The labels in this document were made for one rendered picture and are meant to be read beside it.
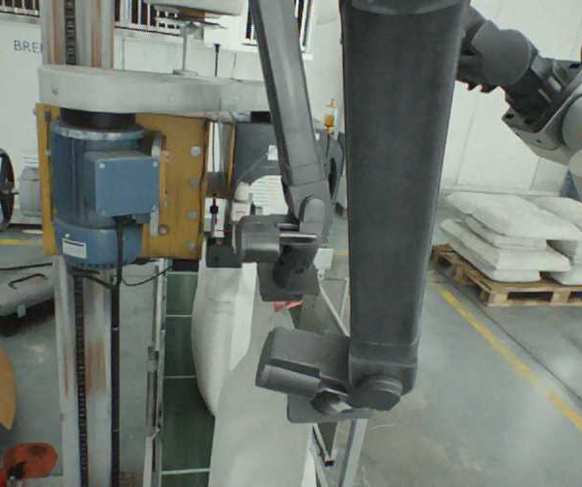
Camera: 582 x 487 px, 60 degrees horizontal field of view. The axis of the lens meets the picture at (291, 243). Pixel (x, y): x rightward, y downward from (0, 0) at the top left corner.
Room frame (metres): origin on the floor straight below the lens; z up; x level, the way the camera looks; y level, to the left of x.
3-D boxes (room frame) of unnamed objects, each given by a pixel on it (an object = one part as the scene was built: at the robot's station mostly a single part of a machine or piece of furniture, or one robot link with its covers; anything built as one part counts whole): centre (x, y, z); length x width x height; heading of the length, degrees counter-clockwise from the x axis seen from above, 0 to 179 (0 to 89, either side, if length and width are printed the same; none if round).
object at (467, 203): (3.82, -1.51, 0.56); 0.66 x 0.43 x 0.15; 102
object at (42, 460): (1.35, 0.82, 0.02); 0.22 x 0.18 x 0.04; 15
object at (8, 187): (1.01, 0.63, 1.13); 0.18 x 0.11 x 0.18; 15
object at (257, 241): (0.72, 0.02, 1.24); 0.11 x 0.09 x 0.12; 106
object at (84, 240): (0.86, 0.35, 1.21); 0.15 x 0.15 x 0.25
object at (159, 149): (0.94, 0.29, 1.23); 0.28 x 0.07 x 0.16; 15
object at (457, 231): (3.82, -1.52, 0.32); 0.67 x 0.42 x 0.14; 109
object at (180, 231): (1.10, 0.39, 1.18); 0.34 x 0.25 x 0.31; 105
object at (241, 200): (1.01, 0.11, 1.14); 0.05 x 0.04 x 0.16; 105
